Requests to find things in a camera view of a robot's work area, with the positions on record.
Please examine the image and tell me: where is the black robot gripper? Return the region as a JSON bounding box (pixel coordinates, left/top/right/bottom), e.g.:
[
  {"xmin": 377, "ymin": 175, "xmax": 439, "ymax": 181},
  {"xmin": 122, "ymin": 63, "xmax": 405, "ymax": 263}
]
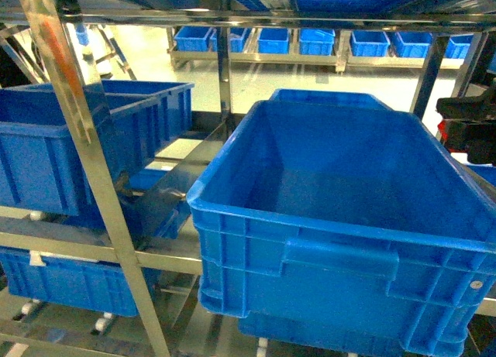
[{"xmin": 436, "ymin": 86, "xmax": 495, "ymax": 164}]

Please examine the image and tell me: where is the steel flow rack shelf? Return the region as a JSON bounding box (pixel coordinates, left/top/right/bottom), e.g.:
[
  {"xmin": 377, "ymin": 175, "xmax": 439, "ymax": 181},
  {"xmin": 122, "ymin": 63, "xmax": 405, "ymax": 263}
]
[{"xmin": 1, "ymin": 0, "xmax": 495, "ymax": 356}]

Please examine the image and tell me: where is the blue crate lower left shelf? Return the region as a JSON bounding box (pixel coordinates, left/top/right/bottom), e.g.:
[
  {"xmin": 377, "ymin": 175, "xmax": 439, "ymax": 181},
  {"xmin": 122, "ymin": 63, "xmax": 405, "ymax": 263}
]
[{"xmin": 1, "ymin": 247, "xmax": 139, "ymax": 318}]

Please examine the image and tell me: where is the blue crate shelf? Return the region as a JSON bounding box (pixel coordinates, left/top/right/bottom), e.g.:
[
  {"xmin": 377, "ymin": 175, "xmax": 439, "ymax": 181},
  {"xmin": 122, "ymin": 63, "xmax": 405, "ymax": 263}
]
[
  {"xmin": 0, "ymin": 86, "xmax": 162, "ymax": 218},
  {"xmin": 1, "ymin": 247, "xmax": 139, "ymax": 318}
]

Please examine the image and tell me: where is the large blue crate front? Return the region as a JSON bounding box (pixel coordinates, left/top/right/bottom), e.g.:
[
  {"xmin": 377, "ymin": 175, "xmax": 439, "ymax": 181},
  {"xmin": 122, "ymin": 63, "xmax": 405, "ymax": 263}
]
[{"xmin": 187, "ymin": 101, "xmax": 495, "ymax": 356}]

